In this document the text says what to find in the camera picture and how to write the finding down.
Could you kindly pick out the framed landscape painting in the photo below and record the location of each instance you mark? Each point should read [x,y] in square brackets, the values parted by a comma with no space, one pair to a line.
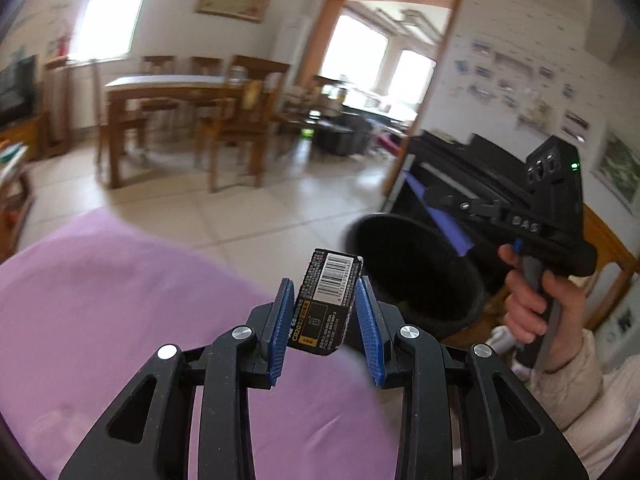
[617,170]

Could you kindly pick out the wooden television cabinet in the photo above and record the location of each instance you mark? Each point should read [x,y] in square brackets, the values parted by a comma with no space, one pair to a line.
[25,137]

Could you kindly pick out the group of wall photos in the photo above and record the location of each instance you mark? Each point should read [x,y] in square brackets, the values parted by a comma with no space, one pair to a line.
[525,85]

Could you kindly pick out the person's right hand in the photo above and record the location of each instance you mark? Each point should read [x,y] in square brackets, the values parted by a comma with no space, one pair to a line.
[520,310]

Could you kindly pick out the black television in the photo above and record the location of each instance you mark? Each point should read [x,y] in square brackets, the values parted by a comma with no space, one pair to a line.
[17,90]

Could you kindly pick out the purple tablecloth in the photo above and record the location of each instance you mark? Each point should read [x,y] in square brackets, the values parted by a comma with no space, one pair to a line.
[125,310]

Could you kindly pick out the wooden dining chair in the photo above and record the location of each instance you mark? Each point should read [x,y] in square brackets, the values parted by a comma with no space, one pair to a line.
[207,66]
[157,65]
[300,120]
[235,135]
[125,122]

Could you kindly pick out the dark sofa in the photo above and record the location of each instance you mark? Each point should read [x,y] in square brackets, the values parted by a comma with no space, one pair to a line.
[345,135]

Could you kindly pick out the wooden dining table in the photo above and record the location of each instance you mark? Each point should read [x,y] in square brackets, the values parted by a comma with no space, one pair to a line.
[165,87]

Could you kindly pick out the black battery card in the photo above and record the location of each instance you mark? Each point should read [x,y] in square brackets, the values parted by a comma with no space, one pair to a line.
[325,285]

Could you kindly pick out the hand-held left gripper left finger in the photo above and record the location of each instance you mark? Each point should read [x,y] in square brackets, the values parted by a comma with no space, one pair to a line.
[280,332]

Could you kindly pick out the black trash bin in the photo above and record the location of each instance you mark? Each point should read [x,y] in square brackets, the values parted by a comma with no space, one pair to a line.
[415,270]

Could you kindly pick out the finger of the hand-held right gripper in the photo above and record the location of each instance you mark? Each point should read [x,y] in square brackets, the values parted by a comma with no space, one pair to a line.
[445,220]

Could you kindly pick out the white framed window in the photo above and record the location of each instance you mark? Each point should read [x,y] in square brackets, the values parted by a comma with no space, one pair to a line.
[115,15]

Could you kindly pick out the wooden bench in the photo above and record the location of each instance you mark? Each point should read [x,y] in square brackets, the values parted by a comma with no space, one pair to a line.
[610,240]

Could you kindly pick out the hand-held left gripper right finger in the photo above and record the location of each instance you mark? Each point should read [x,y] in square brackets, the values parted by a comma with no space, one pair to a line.
[369,332]

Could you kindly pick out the person's right forearm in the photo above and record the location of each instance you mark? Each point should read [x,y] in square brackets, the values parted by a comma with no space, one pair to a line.
[590,400]

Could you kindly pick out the wooden coffee table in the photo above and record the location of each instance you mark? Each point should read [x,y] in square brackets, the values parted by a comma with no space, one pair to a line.
[15,195]

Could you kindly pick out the red potted plant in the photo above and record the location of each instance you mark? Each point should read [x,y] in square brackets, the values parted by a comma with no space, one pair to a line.
[60,46]

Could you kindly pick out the wooden door frame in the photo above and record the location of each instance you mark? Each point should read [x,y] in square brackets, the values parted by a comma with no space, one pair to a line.
[450,60]

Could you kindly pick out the tall wooden plant stand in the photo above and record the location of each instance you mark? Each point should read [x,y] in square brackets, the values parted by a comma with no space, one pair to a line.
[56,105]

